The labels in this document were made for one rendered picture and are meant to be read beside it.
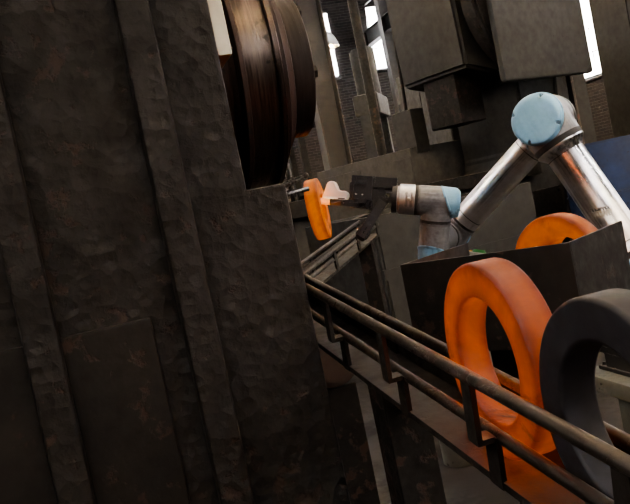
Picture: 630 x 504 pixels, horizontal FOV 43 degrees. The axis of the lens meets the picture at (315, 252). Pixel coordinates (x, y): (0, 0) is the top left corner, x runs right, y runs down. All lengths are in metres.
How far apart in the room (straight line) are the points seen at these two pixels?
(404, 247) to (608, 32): 3.46
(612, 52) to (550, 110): 4.94
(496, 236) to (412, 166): 1.49
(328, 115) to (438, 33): 5.48
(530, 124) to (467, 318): 1.10
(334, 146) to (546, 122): 8.81
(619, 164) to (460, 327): 4.09
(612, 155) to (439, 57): 1.25
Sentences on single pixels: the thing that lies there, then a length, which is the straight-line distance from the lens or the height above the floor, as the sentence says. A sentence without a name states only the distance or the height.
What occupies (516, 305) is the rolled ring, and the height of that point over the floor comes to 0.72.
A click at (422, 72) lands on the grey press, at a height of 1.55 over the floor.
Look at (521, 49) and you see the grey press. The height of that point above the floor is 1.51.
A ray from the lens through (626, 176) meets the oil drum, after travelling 4.88.
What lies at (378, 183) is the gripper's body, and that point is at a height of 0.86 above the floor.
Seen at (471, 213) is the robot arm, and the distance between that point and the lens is 2.08.
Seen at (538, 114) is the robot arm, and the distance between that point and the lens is 1.87.
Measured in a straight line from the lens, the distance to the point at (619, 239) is 1.25.
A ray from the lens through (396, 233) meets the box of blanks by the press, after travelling 3.78.
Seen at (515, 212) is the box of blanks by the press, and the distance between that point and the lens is 4.27.
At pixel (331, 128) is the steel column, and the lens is 10.62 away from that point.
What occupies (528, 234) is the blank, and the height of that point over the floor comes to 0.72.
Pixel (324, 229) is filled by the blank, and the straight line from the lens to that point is 1.98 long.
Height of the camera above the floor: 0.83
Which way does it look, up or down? 3 degrees down
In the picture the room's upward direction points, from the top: 12 degrees counter-clockwise
